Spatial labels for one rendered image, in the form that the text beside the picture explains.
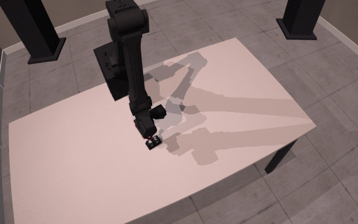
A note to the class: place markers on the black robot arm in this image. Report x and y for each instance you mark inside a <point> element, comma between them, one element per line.
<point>126,30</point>

